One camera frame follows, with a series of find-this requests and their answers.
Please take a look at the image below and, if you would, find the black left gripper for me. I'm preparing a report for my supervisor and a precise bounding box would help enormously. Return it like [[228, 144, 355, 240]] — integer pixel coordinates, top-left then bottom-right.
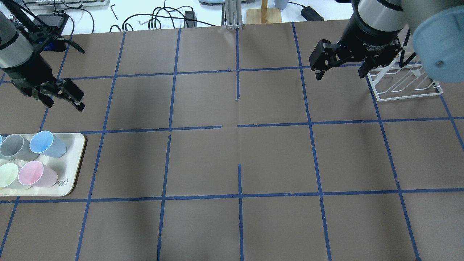
[[1, 54, 86, 111]]

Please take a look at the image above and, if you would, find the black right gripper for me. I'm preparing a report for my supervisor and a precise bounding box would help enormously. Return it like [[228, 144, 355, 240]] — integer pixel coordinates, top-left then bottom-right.
[[309, 13, 401, 81]]

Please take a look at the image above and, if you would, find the light blue plastic cup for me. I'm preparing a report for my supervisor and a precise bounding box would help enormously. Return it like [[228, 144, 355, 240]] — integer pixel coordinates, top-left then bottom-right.
[[29, 130, 67, 158]]

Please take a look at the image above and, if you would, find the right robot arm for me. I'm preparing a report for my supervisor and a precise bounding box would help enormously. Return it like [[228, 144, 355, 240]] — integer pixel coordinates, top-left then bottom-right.
[[309, 0, 464, 83]]

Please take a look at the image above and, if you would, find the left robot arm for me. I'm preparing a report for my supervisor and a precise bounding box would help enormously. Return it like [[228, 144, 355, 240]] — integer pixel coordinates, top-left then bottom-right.
[[0, 14, 85, 111]]

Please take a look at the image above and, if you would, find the grey plastic cup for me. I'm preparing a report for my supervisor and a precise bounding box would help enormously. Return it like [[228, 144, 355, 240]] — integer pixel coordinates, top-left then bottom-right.
[[0, 134, 39, 161]]

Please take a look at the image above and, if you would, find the pink plastic cup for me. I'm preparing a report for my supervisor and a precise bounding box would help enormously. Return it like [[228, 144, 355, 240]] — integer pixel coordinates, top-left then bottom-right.
[[18, 161, 58, 188]]

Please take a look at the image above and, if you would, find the blue cup on side table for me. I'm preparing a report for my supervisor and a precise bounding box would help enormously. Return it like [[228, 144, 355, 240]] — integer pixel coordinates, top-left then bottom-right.
[[274, 0, 289, 10]]

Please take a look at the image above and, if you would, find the pale green plastic cup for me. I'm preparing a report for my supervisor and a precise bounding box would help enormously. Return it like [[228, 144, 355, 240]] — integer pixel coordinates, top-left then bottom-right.
[[0, 162, 31, 190]]

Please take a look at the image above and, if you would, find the cream serving tray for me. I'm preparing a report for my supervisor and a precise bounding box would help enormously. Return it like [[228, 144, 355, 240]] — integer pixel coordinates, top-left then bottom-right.
[[0, 133, 86, 197]]

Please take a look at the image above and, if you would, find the black adapter top left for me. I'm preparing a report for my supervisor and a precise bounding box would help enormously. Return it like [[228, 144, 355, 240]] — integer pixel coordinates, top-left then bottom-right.
[[33, 14, 69, 34]]

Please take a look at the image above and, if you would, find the wooden mug tree stand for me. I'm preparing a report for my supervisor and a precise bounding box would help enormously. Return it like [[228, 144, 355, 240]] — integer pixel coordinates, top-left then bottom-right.
[[245, 0, 282, 24]]

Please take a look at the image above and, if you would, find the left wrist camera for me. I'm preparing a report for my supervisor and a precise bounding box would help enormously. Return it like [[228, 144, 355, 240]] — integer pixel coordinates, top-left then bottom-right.
[[22, 26, 86, 54]]

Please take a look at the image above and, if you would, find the white wire cup rack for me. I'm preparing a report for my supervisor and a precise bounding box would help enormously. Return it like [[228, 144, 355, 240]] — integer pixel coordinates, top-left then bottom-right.
[[367, 54, 443, 102]]

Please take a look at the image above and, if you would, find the aluminium frame post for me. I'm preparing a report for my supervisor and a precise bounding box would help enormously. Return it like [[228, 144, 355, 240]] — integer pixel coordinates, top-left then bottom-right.
[[224, 0, 243, 30]]

